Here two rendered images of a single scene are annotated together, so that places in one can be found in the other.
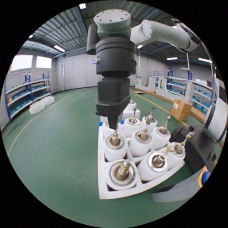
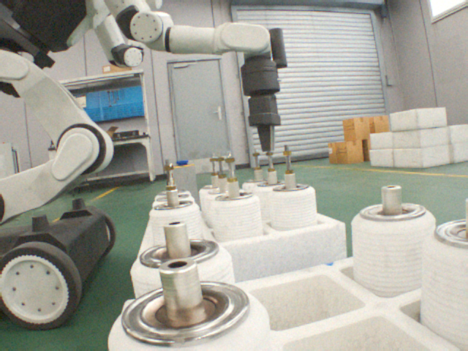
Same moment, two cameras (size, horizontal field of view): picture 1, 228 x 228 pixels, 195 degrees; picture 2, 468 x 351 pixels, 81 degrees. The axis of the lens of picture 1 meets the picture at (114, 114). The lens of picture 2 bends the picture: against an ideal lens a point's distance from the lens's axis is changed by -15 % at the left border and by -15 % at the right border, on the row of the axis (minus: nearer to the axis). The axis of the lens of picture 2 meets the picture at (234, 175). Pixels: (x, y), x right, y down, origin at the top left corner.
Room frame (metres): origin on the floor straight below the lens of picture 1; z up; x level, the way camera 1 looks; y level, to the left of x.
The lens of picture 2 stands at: (0.91, -0.13, 0.34)
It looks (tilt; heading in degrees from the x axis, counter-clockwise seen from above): 4 degrees down; 177
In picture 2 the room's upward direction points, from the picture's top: 7 degrees counter-clockwise
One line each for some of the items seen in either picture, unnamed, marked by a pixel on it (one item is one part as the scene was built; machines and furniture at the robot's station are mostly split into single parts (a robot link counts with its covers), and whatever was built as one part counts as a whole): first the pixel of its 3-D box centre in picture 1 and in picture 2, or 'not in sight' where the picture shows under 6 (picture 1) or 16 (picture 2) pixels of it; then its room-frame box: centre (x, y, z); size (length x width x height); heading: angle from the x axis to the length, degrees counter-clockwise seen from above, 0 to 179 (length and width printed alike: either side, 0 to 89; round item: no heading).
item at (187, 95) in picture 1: (174, 89); not in sight; (1.84, -2.13, 0.45); 1.45 x 0.57 x 0.74; 8
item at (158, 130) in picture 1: (162, 131); (172, 198); (0.19, -0.24, 0.25); 0.08 x 0.08 x 0.01
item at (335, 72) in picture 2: not in sight; (319, 79); (-5.12, 2.06, 1.55); 3.20 x 0.12 x 3.10; 98
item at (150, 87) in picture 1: (145, 83); not in sight; (3.86, -1.85, 0.45); 1.61 x 0.57 x 0.74; 8
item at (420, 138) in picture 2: not in sight; (420, 137); (-1.85, 1.87, 0.27); 0.39 x 0.39 x 0.18; 9
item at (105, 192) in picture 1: (135, 155); (232, 257); (0.18, -0.12, 0.09); 0.39 x 0.39 x 0.18; 8
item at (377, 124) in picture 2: not in sight; (376, 127); (-3.29, 2.18, 0.45); 0.30 x 0.24 x 0.30; 6
